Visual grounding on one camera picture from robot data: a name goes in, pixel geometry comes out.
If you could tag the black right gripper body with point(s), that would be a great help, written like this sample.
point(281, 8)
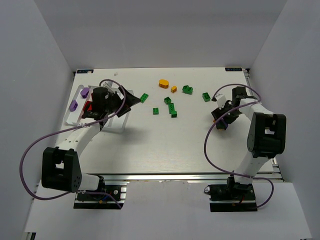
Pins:
point(222, 119)

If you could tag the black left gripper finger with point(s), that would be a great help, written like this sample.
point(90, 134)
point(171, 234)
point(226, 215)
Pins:
point(125, 109)
point(129, 99)

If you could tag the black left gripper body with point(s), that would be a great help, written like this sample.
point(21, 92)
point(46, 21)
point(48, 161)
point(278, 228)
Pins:
point(119, 102)

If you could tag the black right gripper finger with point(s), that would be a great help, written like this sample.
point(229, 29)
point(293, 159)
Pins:
point(216, 121)
point(223, 125)

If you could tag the green lego plate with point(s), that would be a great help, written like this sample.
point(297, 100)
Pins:
point(144, 97)

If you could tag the red arched lego brick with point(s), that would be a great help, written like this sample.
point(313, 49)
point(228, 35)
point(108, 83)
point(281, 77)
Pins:
point(88, 106)

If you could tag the purple rounded lego brick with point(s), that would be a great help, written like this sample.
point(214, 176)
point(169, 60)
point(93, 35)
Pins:
point(84, 92)

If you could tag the green number three lego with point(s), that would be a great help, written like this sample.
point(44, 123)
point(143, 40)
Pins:
point(206, 97)

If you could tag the yellow rounded lego brick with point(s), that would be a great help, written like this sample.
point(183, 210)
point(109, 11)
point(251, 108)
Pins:
point(163, 83)

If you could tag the small yellow lego brick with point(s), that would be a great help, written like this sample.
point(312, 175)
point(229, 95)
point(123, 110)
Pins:
point(173, 89)

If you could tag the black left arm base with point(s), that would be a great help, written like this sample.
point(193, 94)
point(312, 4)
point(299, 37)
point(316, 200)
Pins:
point(114, 200)

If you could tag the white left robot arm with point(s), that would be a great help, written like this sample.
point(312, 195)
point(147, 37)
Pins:
point(61, 168)

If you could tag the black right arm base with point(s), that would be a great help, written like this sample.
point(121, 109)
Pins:
point(226, 199)

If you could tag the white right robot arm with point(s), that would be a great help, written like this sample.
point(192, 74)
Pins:
point(230, 113)

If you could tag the white divided sorting tray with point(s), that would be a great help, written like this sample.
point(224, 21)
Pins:
point(113, 125)

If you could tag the green square flat lego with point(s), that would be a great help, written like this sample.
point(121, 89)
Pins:
point(155, 111)

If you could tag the green square lego brick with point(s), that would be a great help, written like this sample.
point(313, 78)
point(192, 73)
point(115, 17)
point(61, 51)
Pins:
point(167, 100)

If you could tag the green hollow lego brick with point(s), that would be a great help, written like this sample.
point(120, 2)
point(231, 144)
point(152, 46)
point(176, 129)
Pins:
point(186, 89)

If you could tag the green long lego brick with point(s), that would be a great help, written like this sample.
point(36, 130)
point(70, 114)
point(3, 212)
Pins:
point(172, 111)

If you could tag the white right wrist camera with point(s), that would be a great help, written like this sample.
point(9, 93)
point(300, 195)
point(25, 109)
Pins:
point(220, 99)

